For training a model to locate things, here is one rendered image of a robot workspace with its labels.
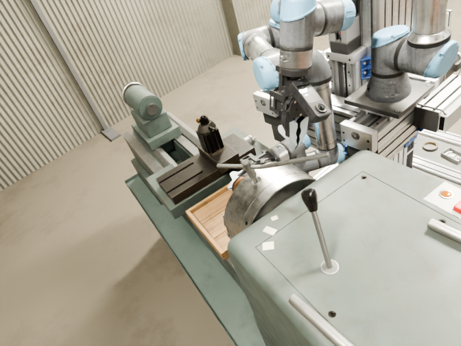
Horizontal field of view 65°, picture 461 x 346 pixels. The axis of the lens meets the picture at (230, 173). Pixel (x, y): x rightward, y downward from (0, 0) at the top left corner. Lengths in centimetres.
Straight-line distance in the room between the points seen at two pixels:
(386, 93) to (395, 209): 60
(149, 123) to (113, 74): 248
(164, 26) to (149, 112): 278
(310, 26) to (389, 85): 61
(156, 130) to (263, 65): 99
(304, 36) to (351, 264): 49
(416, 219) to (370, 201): 10
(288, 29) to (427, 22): 51
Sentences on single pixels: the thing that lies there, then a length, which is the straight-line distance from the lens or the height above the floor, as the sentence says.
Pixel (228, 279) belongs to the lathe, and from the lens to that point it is 170.
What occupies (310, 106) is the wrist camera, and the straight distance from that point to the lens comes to 84.
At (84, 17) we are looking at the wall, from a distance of 430.
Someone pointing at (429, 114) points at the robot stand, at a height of 106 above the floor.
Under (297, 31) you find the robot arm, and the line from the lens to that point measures 84.
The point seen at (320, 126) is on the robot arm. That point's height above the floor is 114.
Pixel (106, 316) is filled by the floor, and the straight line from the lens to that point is 260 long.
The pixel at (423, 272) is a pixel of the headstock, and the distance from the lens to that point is 79.
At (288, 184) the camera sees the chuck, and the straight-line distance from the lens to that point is 100.
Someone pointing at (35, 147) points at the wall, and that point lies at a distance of 443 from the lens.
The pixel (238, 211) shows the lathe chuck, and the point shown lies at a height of 119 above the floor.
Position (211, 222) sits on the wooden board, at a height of 89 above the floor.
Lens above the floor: 191
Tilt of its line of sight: 38 degrees down
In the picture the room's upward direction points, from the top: 19 degrees counter-clockwise
